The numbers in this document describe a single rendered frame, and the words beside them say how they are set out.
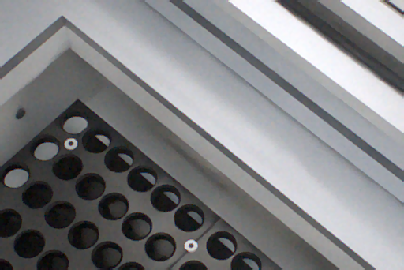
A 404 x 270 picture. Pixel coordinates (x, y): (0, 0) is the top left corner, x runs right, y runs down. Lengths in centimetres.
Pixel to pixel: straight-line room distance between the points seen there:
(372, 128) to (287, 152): 5
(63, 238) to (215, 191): 10
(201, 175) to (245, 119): 11
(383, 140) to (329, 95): 3
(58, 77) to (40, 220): 9
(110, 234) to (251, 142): 8
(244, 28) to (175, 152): 15
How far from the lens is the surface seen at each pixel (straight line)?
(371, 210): 41
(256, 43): 40
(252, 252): 45
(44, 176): 47
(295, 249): 52
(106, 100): 56
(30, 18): 46
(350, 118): 39
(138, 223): 49
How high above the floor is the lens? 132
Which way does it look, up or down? 63 degrees down
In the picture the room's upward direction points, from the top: 5 degrees clockwise
